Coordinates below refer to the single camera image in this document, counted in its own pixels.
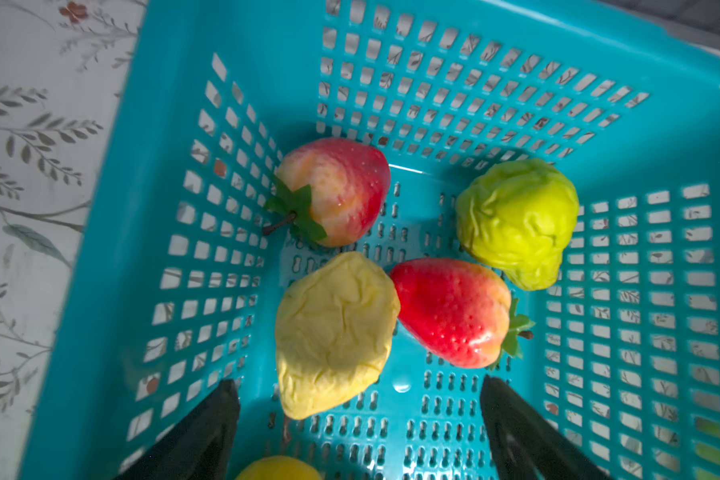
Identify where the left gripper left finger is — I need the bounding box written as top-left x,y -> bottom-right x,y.
118,380 -> 241,480

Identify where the yellow toy lemon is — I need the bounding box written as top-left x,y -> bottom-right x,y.
236,456 -> 322,480

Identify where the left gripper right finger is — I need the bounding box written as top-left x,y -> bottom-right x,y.
480,375 -> 609,480

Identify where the pale red toy strawberry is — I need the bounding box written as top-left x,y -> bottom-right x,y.
262,137 -> 391,248

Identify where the teal plastic basket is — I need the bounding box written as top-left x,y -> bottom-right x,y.
20,1 -> 720,479

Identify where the pale yellow toy pear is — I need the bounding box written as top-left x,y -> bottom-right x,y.
275,252 -> 401,420

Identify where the green toy pear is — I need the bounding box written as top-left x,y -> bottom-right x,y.
455,159 -> 580,291

